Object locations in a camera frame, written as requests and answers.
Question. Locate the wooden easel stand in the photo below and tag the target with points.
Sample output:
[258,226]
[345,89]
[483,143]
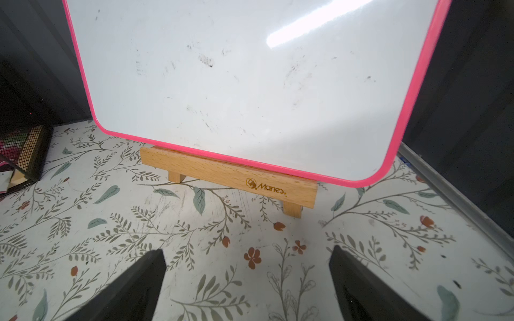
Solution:
[295,193]

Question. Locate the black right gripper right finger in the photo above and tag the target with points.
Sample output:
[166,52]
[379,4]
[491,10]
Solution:
[362,295]

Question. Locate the pink framed whiteboard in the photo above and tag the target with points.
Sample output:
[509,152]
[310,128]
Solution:
[321,90]

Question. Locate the black wire wooden shelf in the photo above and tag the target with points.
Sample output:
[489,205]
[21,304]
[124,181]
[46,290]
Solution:
[25,140]

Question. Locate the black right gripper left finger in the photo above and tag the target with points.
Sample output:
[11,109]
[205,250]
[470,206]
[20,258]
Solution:
[132,296]

